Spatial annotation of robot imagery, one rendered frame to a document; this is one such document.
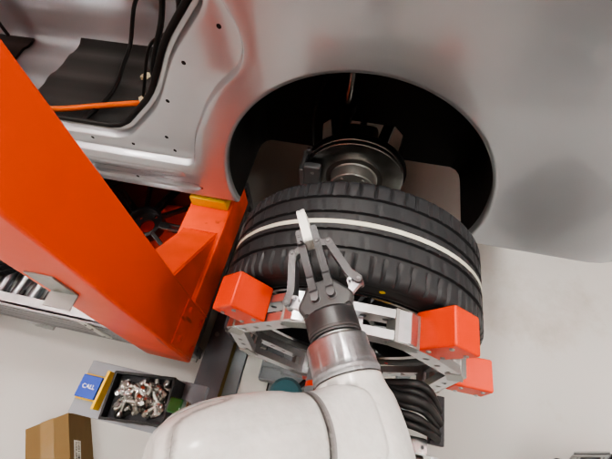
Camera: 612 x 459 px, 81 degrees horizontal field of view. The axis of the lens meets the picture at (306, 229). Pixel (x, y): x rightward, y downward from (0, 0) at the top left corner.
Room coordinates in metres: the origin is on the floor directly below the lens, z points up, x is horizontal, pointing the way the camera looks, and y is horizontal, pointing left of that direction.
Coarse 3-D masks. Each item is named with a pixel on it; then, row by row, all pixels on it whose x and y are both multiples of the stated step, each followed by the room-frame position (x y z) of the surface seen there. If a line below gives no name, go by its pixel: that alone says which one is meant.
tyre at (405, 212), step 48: (288, 192) 0.51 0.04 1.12; (336, 192) 0.48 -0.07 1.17; (384, 192) 0.47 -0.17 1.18; (288, 240) 0.37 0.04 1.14; (336, 240) 0.35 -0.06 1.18; (384, 240) 0.35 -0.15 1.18; (432, 240) 0.37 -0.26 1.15; (384, 288) 0.26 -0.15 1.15; (432, 288) 0.27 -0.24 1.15; (480, 288) 0.32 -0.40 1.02; (480, 336) 0.22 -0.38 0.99
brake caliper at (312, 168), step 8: (320, 88) 0.99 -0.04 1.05; (320, 96) 0.98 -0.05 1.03; (312, 112) 0.96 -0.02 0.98; (312, 120) 0.94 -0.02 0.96; (312, 128) 0.92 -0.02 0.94; (312, 136) 0.91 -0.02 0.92; (312, 144) 0.89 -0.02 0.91; (304, 152) 0.86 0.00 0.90; (312, 152) 0.85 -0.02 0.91; (304, 160) 0.82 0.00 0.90; (304, 168) 0.78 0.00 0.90; (312, 168) 0.78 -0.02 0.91; (320, 168) 0.78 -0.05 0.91; (304, 176) 0.78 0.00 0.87; (312, 176) 0.78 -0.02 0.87; (320, 176) 0.78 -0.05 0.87
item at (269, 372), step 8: (272, 352) 0.38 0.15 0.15; (280, 352) 0.38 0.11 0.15; (264, 360) 0.34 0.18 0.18; (264, 368) 0.32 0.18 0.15; (272, 368) 0.31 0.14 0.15; (280, 368) 0.31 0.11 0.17; (264, 376) 0.28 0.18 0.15; (272, 376) 0.28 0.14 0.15; (280, 376) 0.28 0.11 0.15; (288, 376) 0.28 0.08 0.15
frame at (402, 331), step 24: (288, 312) 0.23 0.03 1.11; (360, 312) 0.23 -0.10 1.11; (384, 312) 0.23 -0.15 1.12; (408, 312) 0.23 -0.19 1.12; (240, 336) 0.24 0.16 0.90; (264, 336) 0.29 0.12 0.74; (384, 336) 0.18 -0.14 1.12; (408, 336) 0.18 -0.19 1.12; (288, 360) 0.24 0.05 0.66; (432, 360) 0.16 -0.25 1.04; (456, 360) 0.17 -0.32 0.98; (432, 384) 0.15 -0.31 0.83
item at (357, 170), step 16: (336, 144) 0.80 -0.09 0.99; (352, 144) 0.79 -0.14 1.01; (368, 144) 0.80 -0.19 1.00; (320, 160) 0.81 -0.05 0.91; (336, 160) 0.80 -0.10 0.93; (352, 160) 0.78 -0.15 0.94; (368, 160) 0.78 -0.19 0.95; (384, 160) 0.77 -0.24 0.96; (336, 176) 0.75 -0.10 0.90; (352, 176) 0.74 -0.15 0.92; (368, 176) 0.75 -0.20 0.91; (384, 176) 0.76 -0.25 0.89; (400, 176) 0.75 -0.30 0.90
